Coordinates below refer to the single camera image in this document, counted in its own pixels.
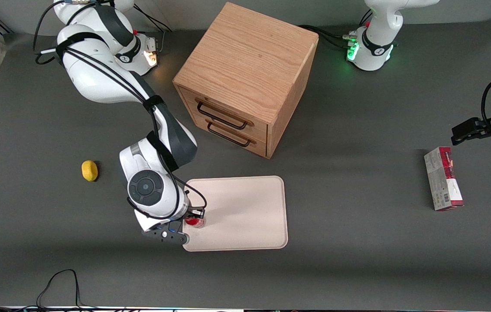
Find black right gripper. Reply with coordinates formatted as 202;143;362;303
183;208;207;227

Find beige rectangular tray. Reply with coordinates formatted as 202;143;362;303
182;175;289;252

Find grey and red carton box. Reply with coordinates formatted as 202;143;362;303
424;146;465;211

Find yellow lemon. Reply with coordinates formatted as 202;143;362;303
81;160;98;182

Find wooden drawer cabinet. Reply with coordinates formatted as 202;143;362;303
172;2;319;159

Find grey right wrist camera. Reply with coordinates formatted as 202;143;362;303
141;220;190;247

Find long black drawer handle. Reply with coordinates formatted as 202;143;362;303
195;99;254;130

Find black cable at table edge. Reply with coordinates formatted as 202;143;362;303
36;269;98;311

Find black left arm base cables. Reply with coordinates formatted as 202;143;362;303
299;9;374;50

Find black arm base cables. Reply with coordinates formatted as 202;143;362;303
133;6;173;55
299;9;374;50

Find black right arm base cables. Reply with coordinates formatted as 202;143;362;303
133;6;173;55

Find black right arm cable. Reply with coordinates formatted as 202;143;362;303
33;0;208;219

